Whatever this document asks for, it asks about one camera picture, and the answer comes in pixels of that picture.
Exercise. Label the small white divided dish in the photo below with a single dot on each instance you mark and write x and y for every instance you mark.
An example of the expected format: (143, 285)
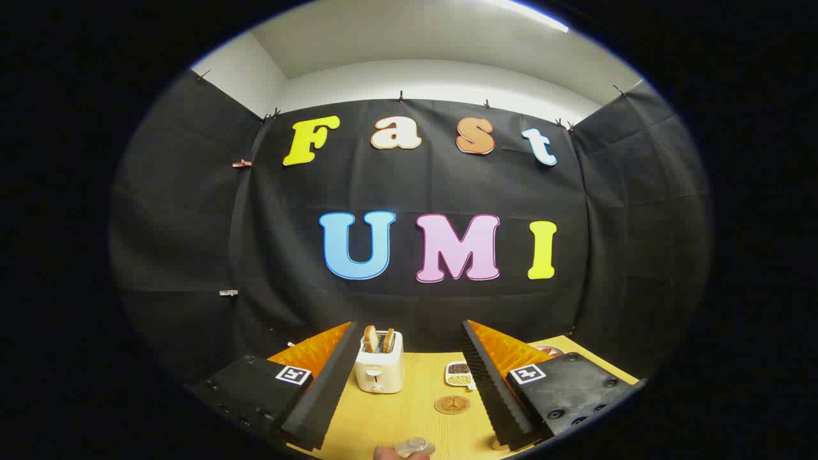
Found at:
(459, 374)

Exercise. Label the round white plate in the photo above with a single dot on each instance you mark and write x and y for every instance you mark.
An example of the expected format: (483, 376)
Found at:
(549, 350)

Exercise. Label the copper clip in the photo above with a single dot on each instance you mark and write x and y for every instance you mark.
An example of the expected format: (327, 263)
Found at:
(241, 164)

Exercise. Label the round brown coaster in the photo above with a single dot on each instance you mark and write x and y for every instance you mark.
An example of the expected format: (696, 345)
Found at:
(452, 404)

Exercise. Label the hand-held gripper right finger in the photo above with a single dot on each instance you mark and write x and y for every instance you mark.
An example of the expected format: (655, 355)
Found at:
(492, 396)

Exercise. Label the clear juice bottle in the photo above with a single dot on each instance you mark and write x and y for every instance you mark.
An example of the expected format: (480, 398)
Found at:
(414, 447)

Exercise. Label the white toaster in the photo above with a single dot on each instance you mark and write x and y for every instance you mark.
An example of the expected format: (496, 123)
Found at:
(378, 370)

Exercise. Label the toast slice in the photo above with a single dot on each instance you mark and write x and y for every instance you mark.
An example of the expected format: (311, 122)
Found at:
(388, 340)
(370, 338)

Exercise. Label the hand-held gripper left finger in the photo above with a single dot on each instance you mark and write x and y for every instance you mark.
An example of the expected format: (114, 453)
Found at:
(326, 396)

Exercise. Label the wooden table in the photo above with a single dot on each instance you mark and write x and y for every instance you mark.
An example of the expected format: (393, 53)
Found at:
(409, 425)

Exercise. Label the black backdrop cloth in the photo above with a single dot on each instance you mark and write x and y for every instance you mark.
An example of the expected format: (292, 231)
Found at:
(415, 185)

